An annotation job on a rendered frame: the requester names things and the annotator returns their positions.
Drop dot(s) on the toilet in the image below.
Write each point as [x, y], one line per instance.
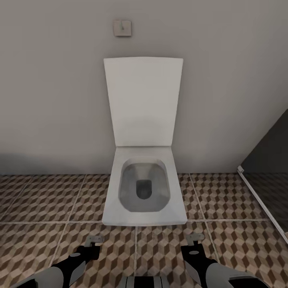
[144, 189]

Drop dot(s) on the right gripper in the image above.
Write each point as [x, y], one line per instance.
[185, 250]

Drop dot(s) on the shower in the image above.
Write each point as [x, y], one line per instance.
[264, 207]

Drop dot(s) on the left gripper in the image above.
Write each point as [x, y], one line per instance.
[93, 251]

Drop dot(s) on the door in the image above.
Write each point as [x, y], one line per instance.
[266, 170]

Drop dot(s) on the hook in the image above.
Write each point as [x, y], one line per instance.
[122, 28]

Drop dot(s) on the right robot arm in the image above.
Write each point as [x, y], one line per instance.
[211, 274]

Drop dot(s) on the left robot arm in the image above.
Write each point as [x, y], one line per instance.
[66, 272]

